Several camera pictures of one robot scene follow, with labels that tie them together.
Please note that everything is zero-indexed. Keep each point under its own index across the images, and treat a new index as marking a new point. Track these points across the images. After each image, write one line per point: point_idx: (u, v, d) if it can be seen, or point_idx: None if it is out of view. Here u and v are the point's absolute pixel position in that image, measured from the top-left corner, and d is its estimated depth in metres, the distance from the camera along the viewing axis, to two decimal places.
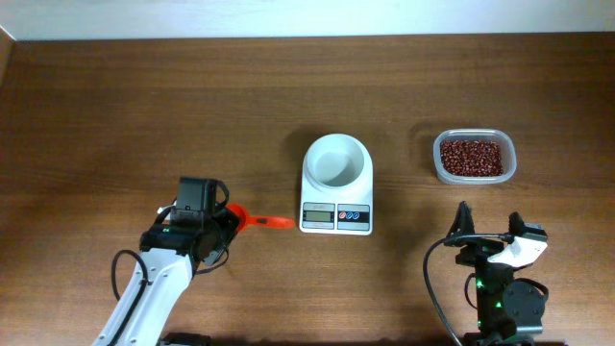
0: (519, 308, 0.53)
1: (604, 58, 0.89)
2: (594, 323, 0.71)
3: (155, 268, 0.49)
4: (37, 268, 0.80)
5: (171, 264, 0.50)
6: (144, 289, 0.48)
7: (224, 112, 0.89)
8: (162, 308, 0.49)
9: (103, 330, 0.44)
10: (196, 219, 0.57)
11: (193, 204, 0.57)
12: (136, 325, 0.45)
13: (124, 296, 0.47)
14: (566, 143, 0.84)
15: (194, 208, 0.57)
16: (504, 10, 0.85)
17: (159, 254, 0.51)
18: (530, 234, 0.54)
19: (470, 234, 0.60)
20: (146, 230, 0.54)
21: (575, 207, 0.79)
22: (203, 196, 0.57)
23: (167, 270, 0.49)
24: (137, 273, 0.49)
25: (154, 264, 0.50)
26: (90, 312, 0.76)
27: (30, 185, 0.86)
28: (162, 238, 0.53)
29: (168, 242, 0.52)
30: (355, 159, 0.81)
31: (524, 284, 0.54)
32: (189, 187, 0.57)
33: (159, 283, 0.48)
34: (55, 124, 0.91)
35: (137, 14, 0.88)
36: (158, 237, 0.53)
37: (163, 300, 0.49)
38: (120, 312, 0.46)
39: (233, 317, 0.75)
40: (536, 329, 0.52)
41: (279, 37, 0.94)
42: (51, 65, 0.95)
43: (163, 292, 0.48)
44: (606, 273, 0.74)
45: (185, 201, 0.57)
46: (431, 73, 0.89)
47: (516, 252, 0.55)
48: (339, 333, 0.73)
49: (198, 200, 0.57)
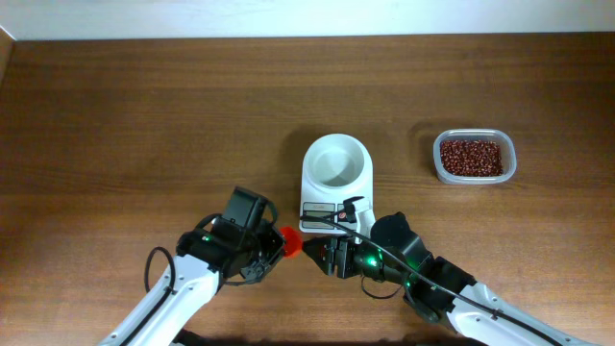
0: (389, 236, 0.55)
1: (604, 58, 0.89)
2: (593, 322, 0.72)
3: (183, 278, 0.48)
4: (36, 269, 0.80)
5: (198, 278, 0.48)
6: (166, 297, 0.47)
7: (224, 112, 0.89)
8: (178, 320, 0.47)
9: (116, 329, 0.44)
10: (238, 234, 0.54)
11: (239, 219, 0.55)
12: (149, 333, 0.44)
13: (146, 298, 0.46)
14: (566, 143, 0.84)
15: (238, 222, 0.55)
16: (504, 10, 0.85)
17: (190, 263, 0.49)
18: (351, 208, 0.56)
19: (332, 239, 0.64)
20: (185, 233, 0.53)
21: (575, 207, 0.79)
22: (250, 213, 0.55)
23: (193, 284, 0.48)
24: (166, 278, 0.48)
25: (182, 272, 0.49)
26: (90, 312, 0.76)
27: (31, 186, 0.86)
28: (201, 247, 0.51)
29: (204, 253, 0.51)
30: (355, 159, 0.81)
31: (382, 220, 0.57)
32: (242, 200, 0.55)
33: (181, 295, 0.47)
34: (52, 124, 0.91)
35: (136, 14, 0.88)
36: (196, 244, 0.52)
37: (181, 313, 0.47)
38: (136, 315, 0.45)
39: (233, 317, 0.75)
40: (413, 238, 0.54)
41: (279, 37, 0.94)
42: (48, 64, 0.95)
43: (184, 306, 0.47)
44: (605, 272, 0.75)
45: (233, 212, 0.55)
46: (431, 73, 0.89)
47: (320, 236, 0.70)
48: (340, 333, 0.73)
49: (245, 216, 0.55)
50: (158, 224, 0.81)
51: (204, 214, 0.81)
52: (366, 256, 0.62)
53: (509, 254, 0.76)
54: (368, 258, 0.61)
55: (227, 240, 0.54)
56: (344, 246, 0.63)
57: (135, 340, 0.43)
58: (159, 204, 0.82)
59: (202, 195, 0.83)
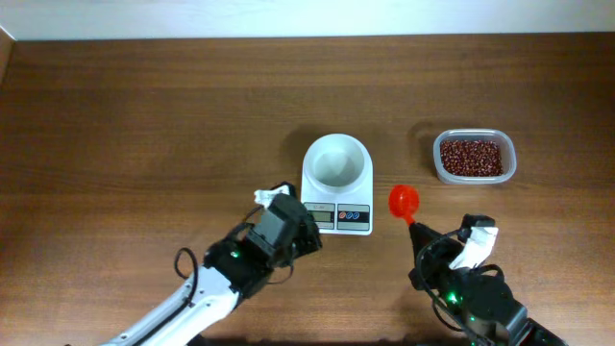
0: (491, 307, 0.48)
1: (603, 57, 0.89)
2: (594, 322, 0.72)
3: (203, 291, 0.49)
4: (36, 269, 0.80)
5: (216, 295, 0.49)
6: (183, 308, 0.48)
7: (224, 112, 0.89)
8: (192, 331, 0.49)
9: (128, 331, 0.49)
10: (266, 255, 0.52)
11: (269, 238, 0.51)
12: (155, 341, 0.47)
13: (167, 303, 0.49)
14: (567, 143, 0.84)
15: (269, 239, 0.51)
16: (504, 10, 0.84)
17: (214, 279, 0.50)
18: (482, 222, 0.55)
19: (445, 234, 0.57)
20: (217, 242, 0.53)
21: (576, 206, 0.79)
22: (283, 231, 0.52)
23: (211, 300, 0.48)
24: (188, 287, 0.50)
25: (203, 285, 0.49)
26: (90, 311, 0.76)
27: (31, 186, 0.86)
28: (228, 262, 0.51)
29: (230, 268, 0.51)
30: (355, 160, 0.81)
31: (497, 287, 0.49)
32: (277, 215, 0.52)
33: (197, 309, 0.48)
34: (53, 125, 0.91)
35: (135, 14, 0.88)
36: (223, 258, 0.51)
37: (194, 326, 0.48)
38: (151, 321, 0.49)
39: (233, 317, 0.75)
40: (522, 322, 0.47)
41: (278, 37, 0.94)
42: (48, 65, 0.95)
43: (198, 320, 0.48)
44: (605, 272, 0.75)
45: (265, 229, 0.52)
46: (431, 73, 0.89)
47: (479, 245, 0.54)
48: (341, 334, 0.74)
49: (276, 238, 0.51)
50: (159, 224, 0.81)
51: (204, 214, 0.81)
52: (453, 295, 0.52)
53: (509, 254, 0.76)
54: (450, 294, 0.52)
55: (255, 257, 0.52)
56: (437, 262, 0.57)
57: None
58: (159, 204, 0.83)
59: (203, 195, 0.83)
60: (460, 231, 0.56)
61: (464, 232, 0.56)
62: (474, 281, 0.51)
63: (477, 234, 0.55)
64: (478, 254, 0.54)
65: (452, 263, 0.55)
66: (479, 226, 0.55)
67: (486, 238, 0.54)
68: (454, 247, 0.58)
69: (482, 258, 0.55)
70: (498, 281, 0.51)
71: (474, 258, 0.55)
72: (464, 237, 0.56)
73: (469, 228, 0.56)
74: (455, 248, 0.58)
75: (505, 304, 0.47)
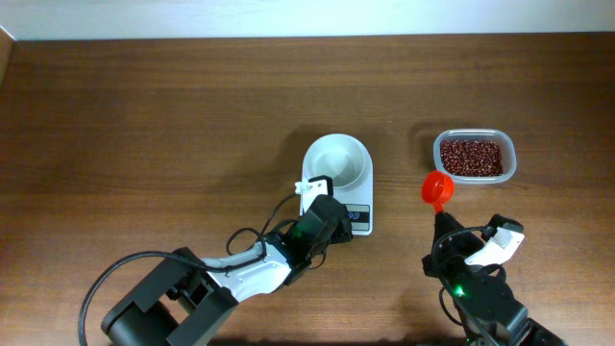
0: (494, 307, 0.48)
1: (603, 58, 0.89)
2: (594, 322, 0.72)
3: (270, 256, 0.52)
4: (36, 269, 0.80)
5: (280, 262, 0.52)
6: (258, 258, 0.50)
7: (224, 112, 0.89)
8: (258, 284, 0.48)
9: (223, 259, 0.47)
10: (307, 244, 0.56)
11: (312, 231, 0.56)
12: (245, 272, 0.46)
13: (243, 254, 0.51)
14: (566, 142, 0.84)
15: (312, 233, 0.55)
16: (504, 10, 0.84)
17: (275, 253, 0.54)
18: (510, 225, 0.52)
19: (464, 231, 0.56)
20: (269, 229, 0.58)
21: (576, 206, 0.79)
22: (324, 227, 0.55)
23: (277, 263, 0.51)
24: (256, 249, 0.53)
25: (269, 252, 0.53)
26: (89, 312, 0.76)
27: (31, 185, 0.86)
28: (279, 246, 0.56)
29: (282, 250, 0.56)
30: (355, 160, 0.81)
31: (501, 287, 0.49)
32: (319, 213, 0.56)
33: (268, 265, 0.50)
34: (53, 124, 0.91)
35: (136, 13, 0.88)
36: (275, 241, 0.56)
37: (261, 281, 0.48)
38: (234, 260, 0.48)
39: (233, 318, 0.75)
40: (523, 323, 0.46)
41: (279, 37, 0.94)
42: (48, 64, 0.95)
43: (266, 275, 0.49)
44: (604, 272, 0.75)
45: (308, 223, 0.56)
46: (431, 73, 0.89)
47: (501, 247, 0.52)
48: (341, 334, 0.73)
49: (319, 230, 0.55)
50: (159, 224, 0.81)
51: (204, 214, 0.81)
52: (457, 288, 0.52)
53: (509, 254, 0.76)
54: (456, 285, 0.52)
55: (298, 249, 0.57)
56: (454, 255, 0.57)
57: (237, 270, 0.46)
58: (159, 204, 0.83)
59: (202, 195, 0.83)
60: (486, 228, 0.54)
61: (489, 230, 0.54)
62: (479, 279, 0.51)
63: (503, 235, 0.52)
64: (499, 256, 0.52)
65: (468, 259, 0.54)
66: (507, 228, 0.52)
67: (511, 242, 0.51)
68: (474, 242, 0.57)
69: (503, 259, 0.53)
70: (502, 281, 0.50)
71: (491, 257, 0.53)
72: (488, 236, 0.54)
73: (495, 228, 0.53)
74: (476, 245, 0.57)
75: (506, 305, 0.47)
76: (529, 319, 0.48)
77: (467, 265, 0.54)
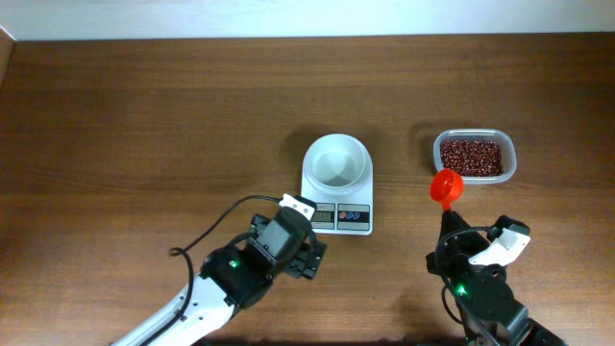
0: (494, 307, 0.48)
1: (602, 58, 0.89)
2: (593, 321, 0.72)
3: (196, 304, 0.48)
4: (36, 270, 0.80)
5: (210, 308, 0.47)
6: (174, 320, 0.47)
7: (224, 112, 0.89)
8: (188, 338, 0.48)
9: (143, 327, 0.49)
10: (266, 263, 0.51)
11: (273, 246, 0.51)
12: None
13: (167, 309, 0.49)
14: (566, 143, 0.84)
15: (273, 250, 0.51)
16: (504, 11, 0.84)
17: (211, 291, 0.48)
18: (517, 227, 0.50)
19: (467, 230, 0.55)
20: (217, 252, 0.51)
21: (575, 207, 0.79)
22: (288, 240, 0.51)
23: (205, 313, 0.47)
24: (182, 298, 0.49)
25: (197, 298, 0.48)
26: (89, 313, 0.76)
27: (30, 185, 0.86)
28: (226, 273, 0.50)
29: (228, 278, 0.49)
30: (355, 160, 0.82)
31: (500, 288, 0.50)
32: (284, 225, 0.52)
33: (185, 324, 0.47)
34: (51, 124, 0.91)
35: (135, 13, 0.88)
36: (221, 268, 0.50)
37: (186, 336, 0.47)
38: (153, 327, 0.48)
39: (234, 318, 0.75)
40: (523, 324, 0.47)
41: (280, 37, 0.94)
42: (47, 64, 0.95)
43: (192, 331, 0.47)
44: (603, 271, 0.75)
45: (271, 237, 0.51)
46: (431, 73, 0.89)
47: (505, 249, 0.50)
48: (341, 334, 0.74)
49: (281, 244, 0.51)
50: (159, 224, 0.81)
51: (204, 214, 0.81)
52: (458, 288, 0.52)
53: None
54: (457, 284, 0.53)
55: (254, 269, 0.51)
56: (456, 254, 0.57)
57: None
58: (159, 204, 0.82)
59: (202, 195, 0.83)
60: (490, 228, 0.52)
61: (494, 231, 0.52)
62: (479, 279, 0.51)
63: (507, 237, 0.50)
64: (504, 258, 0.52)
65: (472, 259, 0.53)
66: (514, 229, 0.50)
67: (517, 244, 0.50)
68: (478, 242, 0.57)
69: (508, 259, 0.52)
70: (502, 282, 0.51)
71: (495, 258, 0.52)
72: (493, 236, 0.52)
73: (501, 228, 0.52)
74: (479, 244, 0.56)
75: (506, 306, 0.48)
76: (529, 321, 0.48)
77: (470, 265, 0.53)
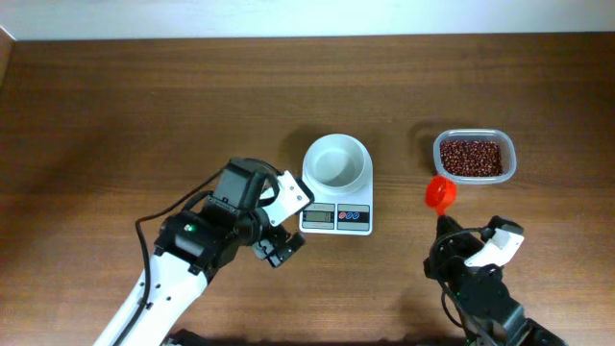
0: (491, 306, 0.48)
1: (602, 58, 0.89)
2: (593, 321, 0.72)
3: (159, 285, 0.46)
4: (36, 270, 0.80)
5: (177, 285, 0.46)
6: (140, 311, 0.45)
7: (223, 112, 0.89)
8: (162, 326, 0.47)
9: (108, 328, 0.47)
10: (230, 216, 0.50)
11: (233, 198, 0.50)
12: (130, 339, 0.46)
13: (128, 305, 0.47)
14: (566, 143, 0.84)
15: (233, 202, 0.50)
16: (504, 11, 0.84)
17: (173, 267, 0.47)
18: (509, 226, 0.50)
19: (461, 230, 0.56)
20: (170, 219, 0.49)
21: (575, 207, 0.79)
22: (245, 188, 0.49)
23: (170, 294, 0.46)
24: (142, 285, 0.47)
25: (159, 280, 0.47)
26: (89, 312, 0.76)
27: (30, 185, 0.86)
28: (184, 241, 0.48)
29: (188, 243, 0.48)
30: (355, 160, 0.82)
31: (496, 287, 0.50)
32: (235, 176, 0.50)
33: (154, 309, 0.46)
34: (51, 124, 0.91)
35: (135, 13, 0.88)
36: (179, 237, 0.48)
37: (160, 322, 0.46)
38: (119, 324, 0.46)
39: (234, 318, 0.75)
40: (520, 323, 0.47)
41: (279, 37, 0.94)
42: (48, 64, 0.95)
43: (164, 316, 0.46)
44: (603, 271, 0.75)
45: (226, 189, 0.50)
46: (431, 73, 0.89)
47: (498, 250, 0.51)
48: (341, 334, 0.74)
49: (239, 193, 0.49)
50: (158, 224, 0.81)
51: None
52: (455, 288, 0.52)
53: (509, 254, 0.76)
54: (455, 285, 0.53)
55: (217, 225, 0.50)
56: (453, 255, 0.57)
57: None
58: (159, 203, 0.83)
59: None
60: (483, 229, 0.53)
61: (487, 231, 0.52)
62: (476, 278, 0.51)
63: (499, 237, 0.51)
64: (502, 257, 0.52)
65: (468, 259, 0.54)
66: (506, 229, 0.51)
67: (510, 243, 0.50)
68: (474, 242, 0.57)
69: (506, 258, 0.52)
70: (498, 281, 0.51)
71: (491, 258, 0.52)
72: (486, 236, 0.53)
73: (493, 229, 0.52)
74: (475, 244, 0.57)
75: (502, 305, 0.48)
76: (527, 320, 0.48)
77: (467, 266, 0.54)
